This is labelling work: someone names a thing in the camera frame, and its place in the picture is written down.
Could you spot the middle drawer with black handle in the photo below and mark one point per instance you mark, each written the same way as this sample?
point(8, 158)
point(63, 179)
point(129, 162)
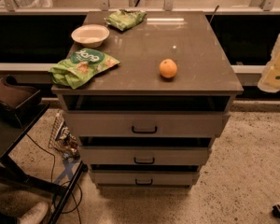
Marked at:
point(143, 156)

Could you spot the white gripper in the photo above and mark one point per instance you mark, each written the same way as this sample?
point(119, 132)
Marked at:
point(279, 72)

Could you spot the black side table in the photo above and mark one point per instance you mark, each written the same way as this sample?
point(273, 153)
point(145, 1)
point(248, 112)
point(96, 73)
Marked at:
point(10, 172)

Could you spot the white shoe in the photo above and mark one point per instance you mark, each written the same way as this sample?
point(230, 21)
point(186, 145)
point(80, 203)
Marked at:
point(35, 215)

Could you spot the bottom drawer with black handle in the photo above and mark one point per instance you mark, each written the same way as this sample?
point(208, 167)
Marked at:
point(121, 178)

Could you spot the orange fruit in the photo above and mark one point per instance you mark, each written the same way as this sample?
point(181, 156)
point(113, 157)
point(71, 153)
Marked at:
point(168, 68)

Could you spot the white paper bowl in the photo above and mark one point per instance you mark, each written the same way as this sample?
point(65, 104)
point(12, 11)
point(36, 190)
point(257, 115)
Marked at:
point(90, 36)

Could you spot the green snack bag with logo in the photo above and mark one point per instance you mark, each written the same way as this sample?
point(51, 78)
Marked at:
point(81, 67)

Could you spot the grey drawer cabinet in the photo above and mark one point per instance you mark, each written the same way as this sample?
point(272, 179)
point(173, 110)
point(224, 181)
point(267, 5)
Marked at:
point(204, 82)

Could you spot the wire basket with snacks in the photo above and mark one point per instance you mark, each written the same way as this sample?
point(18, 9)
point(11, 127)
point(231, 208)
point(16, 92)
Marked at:
point(61, 140)

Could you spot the drawer with black handle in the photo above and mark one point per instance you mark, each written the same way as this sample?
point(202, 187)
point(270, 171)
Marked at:
point(121, 178)
point(147, 124)
point(143, 156)

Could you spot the green jalapeno chip bag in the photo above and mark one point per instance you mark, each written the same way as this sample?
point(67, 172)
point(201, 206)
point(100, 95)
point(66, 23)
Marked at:
point(125, 19)

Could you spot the dark brown box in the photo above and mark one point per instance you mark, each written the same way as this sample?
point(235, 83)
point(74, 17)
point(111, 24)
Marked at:
point(16, 100)

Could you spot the top drawer with black handle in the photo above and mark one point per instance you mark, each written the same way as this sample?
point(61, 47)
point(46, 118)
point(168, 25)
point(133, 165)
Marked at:
point(147, 124)

